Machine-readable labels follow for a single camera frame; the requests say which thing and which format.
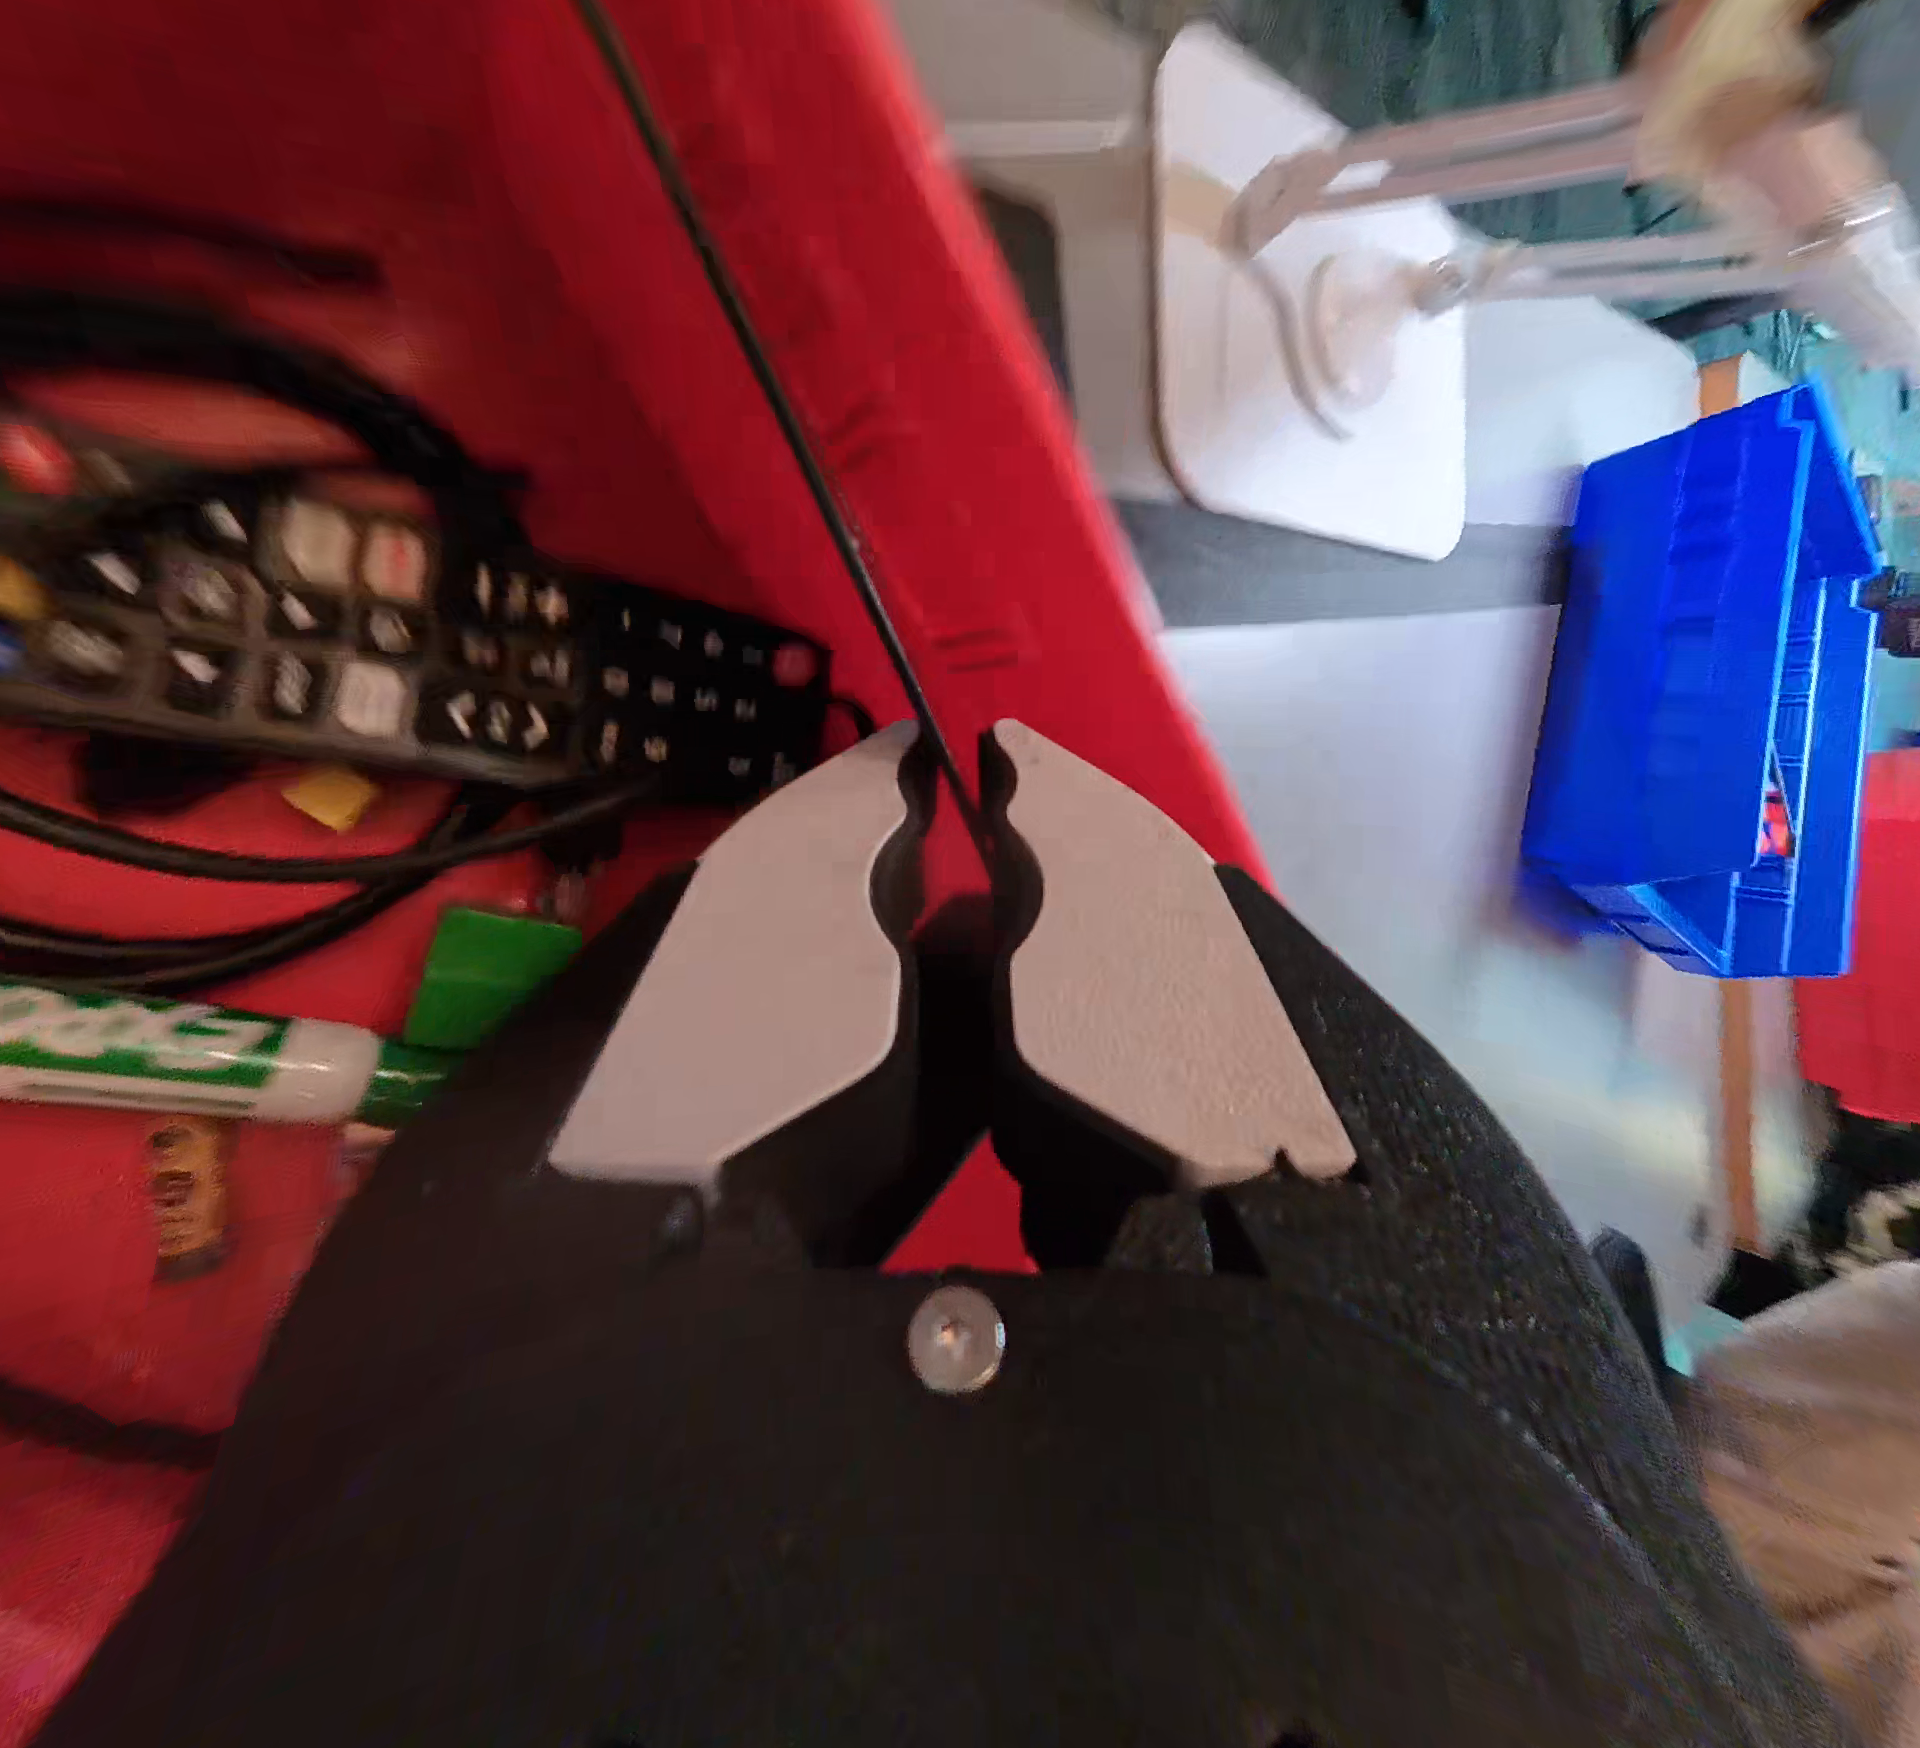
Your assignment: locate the black zip tie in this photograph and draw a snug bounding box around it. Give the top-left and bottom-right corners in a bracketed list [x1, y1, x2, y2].
[489, 0, 1008, 895]

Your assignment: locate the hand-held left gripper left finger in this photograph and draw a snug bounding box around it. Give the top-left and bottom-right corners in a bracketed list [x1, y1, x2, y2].
[546, 721, 927, 1263]

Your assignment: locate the black coiled cable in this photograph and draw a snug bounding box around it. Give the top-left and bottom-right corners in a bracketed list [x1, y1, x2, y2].
[0, 206, 889, 1009]

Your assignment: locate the black remote control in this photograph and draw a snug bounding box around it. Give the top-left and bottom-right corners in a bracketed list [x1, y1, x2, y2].
[0, 457, 843, 806]

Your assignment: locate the small brown item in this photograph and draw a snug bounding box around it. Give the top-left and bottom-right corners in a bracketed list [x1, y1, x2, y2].
[149, 1118, 235, 1285]

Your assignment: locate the green plastic block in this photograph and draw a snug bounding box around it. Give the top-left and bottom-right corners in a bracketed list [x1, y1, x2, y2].
[402, 905, 585, 1053]

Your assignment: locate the white board stand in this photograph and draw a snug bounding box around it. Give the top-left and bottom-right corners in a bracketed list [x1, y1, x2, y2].
[1145, 16, 1920, 565]

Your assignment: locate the small yellow piece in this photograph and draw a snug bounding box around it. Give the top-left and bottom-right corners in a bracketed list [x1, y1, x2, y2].
[282, 766, 383, 834]

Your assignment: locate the black board with wooden rim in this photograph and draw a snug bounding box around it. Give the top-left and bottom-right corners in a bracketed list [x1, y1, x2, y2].
[1636, 0, 1920, 191]

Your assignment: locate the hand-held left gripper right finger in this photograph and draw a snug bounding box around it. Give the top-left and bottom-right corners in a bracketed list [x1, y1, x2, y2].
[978, 719, 1358, 1247]

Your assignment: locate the red plastic parts bin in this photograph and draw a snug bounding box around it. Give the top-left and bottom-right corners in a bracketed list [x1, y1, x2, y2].
[0, 0, 1276, 1748]

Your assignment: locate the blue plastic parts bin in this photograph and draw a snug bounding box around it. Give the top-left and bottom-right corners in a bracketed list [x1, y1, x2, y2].
[1517, 380, 1891, 983]

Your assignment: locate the green marker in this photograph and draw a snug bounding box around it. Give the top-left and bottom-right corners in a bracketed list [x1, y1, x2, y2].
[0, 976, 452, 1128]

